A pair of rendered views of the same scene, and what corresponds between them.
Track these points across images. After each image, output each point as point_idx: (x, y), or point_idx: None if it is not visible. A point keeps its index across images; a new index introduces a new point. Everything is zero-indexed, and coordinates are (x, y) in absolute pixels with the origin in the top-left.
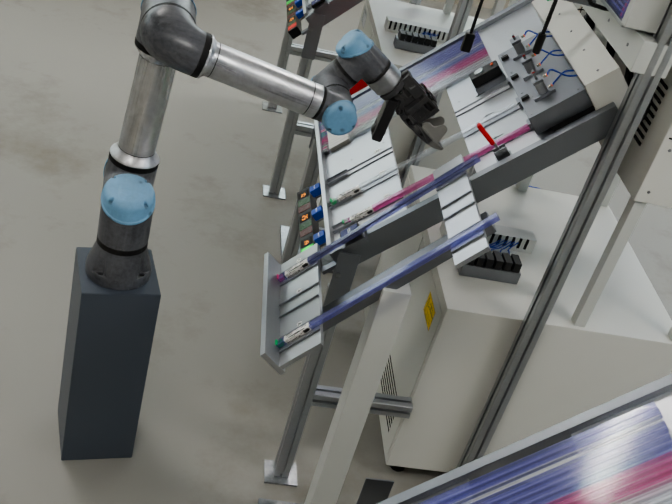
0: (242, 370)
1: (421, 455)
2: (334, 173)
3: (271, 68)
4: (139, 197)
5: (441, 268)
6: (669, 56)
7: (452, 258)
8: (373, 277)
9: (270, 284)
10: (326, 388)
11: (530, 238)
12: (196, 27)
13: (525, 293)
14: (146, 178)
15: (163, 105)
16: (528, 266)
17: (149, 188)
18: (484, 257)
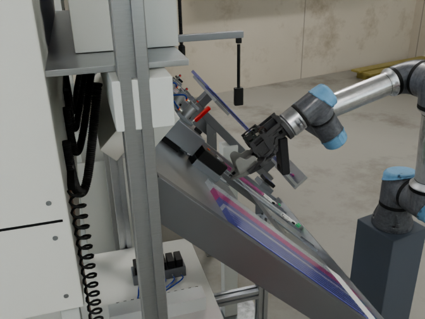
0: None
1: None
2: (315, 253)
3: (351, 85)
4: (391, 169)
5: (197, 266)
6: None
7: (189, 280)
8: (241, 145)
9: (292, 166)
10: (250, 290)
11: (114, 305)
12: (400, 64)
13: (125, 270)
14: (408, 187)
15: (418, 142)
16: (116, 300)
17: (393, 173)
18: (166, 254)
